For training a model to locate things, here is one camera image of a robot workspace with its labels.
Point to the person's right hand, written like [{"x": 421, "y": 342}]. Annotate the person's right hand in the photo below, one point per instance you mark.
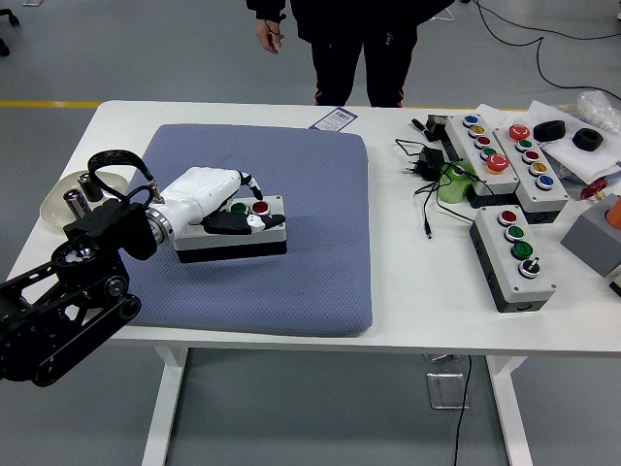
[{"x": 270, "y": 35}]

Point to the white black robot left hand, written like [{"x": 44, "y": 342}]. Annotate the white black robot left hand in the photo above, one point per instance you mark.
[{"x": 204, "y": 187}]

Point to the three-button grey control box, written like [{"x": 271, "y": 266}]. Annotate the three-button grey control box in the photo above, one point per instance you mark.
[{"x": 233, "y": 245}]

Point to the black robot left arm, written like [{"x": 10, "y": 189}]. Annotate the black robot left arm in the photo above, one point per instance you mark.
[{"x": 73, "y": 291}]

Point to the five-button box, blue button end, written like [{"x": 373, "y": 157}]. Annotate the five-button box, blue button end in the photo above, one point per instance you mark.
[{"x": 468, "y": 141}]

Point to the five-button box, red mushroom end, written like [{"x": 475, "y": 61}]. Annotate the five-button box, red mushroom end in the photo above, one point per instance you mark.
[{"x": 553, "y": 199}]

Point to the person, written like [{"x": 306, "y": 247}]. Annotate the person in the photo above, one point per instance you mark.
[{"x": 359, "y": 48}]

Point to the purple white label card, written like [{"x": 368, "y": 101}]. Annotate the purple white label card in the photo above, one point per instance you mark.
[{"x": 335, "y": 119}]

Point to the dark cylindrical battery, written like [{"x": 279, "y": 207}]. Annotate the dark cylindrical battery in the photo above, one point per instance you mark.
[
  {"x": 89, "y": 187},
  {"x": 75, "y": 204}
]

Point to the blue-grey textured mat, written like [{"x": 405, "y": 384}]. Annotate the blue-grey textured mat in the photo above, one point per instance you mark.
[{"x": 315, "y": 267}]

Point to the white shallow dish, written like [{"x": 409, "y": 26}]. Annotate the white shallow dish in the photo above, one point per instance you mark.
[{"x": 51, "y": 211}]

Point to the small black box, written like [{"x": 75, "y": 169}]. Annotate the small black box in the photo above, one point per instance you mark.
[{"x": 437, "y": 123}]

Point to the black power adapter plug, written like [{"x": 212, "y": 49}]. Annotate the black power adapter plug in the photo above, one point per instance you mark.
[{"x": 429, "y": 160}]

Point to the white table leg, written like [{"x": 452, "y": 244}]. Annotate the white table leg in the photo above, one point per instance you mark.
[
  {"x": 512, "y": 412},
  {"x": 162, "y": 412}
]

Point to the green plastic piece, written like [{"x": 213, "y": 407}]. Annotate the green plastic piece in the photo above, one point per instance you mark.
[{"x": 451, "y": 191}]

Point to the black office chair base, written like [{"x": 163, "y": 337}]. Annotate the black office chair base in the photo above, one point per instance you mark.
[{"x": 12, "y": 18}]

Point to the metal floor socket plate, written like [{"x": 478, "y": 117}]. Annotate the metal floor socket plate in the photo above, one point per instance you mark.
[{"x": 444, "y": 390}]

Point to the white paper sheets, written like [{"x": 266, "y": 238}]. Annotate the white paper sheets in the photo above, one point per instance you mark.
[{"x": 567, "y": 155}]

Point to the clear plastic bag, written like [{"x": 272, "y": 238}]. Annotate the clear plastic bag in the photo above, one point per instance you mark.
[{"x": 597, "y": 107}]

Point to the grey block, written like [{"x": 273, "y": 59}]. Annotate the grey block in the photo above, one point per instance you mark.
[{"x": 589, "y": 242}]

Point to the orange cylinder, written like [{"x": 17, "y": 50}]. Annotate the orange cylinder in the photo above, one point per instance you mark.
[{"x": 615, "y": 213}]

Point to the black white edge box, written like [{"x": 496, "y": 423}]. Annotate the black white edge box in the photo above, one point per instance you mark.
[{"x": 616, "y": 286}]

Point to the four-button box with selector switch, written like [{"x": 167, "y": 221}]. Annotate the four-button box with selector switch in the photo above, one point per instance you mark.
[{"x": 500, "y": 272}]

